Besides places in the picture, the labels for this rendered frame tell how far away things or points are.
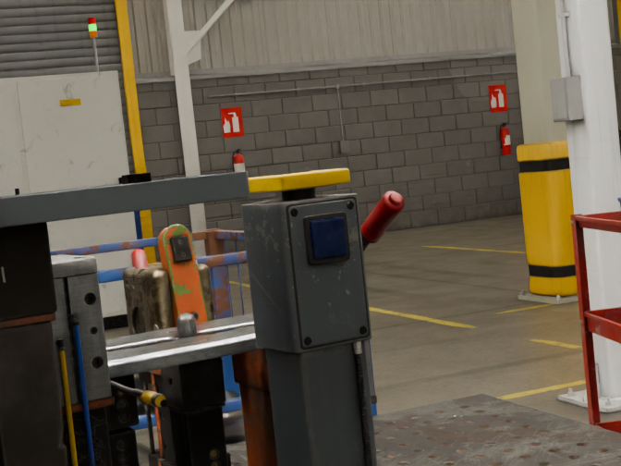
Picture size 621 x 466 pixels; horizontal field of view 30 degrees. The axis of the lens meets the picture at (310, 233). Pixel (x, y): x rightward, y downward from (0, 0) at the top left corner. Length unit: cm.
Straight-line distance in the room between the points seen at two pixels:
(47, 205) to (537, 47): 751
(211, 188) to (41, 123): 831
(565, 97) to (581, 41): 24
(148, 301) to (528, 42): 701
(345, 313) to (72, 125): 829
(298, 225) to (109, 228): 832
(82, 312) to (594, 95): 417
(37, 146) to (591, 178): 514
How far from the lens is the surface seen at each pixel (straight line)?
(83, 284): 95
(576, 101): 496
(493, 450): 181
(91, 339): 95
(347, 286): 87
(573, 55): 502
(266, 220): 86
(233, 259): 302
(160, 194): 76
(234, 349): 114
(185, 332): 121
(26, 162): 904
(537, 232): 824
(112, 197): 75
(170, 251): 135
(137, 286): 139
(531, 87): 824
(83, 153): 912
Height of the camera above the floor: 117
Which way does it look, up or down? 4 degrees down
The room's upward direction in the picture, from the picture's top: 6 degrees counter-clockwise
